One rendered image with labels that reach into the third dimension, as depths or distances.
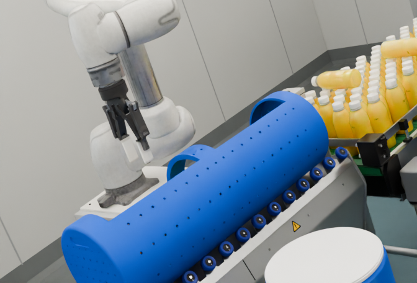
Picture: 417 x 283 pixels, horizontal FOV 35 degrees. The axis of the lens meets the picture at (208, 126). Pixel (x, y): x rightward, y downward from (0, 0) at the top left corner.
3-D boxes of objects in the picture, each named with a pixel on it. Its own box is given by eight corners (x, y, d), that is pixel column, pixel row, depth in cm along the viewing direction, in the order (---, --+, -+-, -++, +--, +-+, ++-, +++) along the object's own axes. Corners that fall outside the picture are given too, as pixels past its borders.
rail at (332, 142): (288, 146, 250) (285, 139, 249) (289, 145, 251) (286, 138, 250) (378, 147, 220) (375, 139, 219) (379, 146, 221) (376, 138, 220)
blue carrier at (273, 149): (87, 310, 184) (46, 223, 177) (276, 165, 237) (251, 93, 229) (146, 331, 163) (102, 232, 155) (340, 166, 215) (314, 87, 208)
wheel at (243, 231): (231, 234, 191) (233, 231, 190) (241, 226, 194) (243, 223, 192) (241, 246, 190) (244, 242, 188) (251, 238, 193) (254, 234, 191)
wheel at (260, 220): (247, 221, 196) (250, 218, 194) (257, 213, 198) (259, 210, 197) (257, 232, 195) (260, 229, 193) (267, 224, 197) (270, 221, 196)
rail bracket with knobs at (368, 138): (358, 169, 221) (350, 141, 218) (370, 159, 226) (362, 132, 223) (384, 170, 214) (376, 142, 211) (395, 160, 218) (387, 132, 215)
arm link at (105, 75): (98, 67, 165) (107, 89, 167) (125, 54, 171) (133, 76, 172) (79, 70, 172) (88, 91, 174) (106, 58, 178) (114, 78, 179)
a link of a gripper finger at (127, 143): (121, 140, 179) (120, 140, 179) (131, 163, 181) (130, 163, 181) (130, 136, 181) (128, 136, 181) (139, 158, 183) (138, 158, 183)
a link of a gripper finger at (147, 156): (143, 135, 176) (144, 135, 175) (152, 159, 178) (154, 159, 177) (135, 140, 174) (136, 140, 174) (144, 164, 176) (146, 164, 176)
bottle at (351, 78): (349, 85, 236) (310, 87, 250) (361, 89, 240) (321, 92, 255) (352, 66, 237) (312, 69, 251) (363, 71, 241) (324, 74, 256)
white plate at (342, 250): (393, 275, 134) (395, 280, 135) (371, 215, 160) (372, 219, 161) (264, 308, 139) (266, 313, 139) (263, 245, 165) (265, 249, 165)
